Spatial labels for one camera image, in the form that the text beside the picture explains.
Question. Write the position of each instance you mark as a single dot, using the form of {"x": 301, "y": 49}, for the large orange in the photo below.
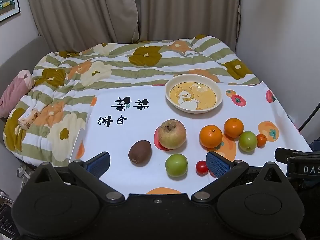
{"x": 233, "y": 127}
{"x": 210, "y": 136}

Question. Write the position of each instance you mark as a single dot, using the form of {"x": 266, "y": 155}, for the floral striped quilt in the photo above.
{"x": 66, "y": 85}

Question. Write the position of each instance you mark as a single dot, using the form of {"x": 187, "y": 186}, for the green apple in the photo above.
{"x": 176, "y": 165}
{"x": 248, "y": 141}

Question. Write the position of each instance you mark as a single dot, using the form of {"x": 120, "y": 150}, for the yellowish red apple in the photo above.
{"x": 172, "y": 134}

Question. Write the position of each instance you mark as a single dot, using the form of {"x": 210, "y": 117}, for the grey headboard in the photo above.
{"x": 25, "y": 59}

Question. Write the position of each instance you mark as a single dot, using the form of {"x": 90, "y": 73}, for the brown kiwi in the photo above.
{"x": 140, "y": 152}

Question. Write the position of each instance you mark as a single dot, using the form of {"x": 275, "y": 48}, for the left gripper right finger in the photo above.
{"x": 227, "y": 174}

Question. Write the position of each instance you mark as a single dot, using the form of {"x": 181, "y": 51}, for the cream duck bowl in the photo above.
{"x": 192, "y": 93}

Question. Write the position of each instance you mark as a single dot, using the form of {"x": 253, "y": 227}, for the pink plush pillow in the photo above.
{"x": 19, "y": 87}

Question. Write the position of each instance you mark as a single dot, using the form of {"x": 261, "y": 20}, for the red cherry tomato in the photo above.
{"x": 201, "y": 168}

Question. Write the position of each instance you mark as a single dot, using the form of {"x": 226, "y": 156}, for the beige curtains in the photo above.
{"x": 75, "y": 25}

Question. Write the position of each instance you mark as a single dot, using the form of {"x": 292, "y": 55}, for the small tissue packet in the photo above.
{"x": 28, "y": 117}

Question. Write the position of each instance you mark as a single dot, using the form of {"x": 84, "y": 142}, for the small tangerine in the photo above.
{"x": 261, "y": 140}

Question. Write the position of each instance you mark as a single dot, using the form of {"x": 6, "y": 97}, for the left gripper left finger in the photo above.
{"x": 88, "y": 174}

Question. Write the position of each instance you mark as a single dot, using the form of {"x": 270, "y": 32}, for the framed wall picture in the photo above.
{"x": 8, "y": 8}

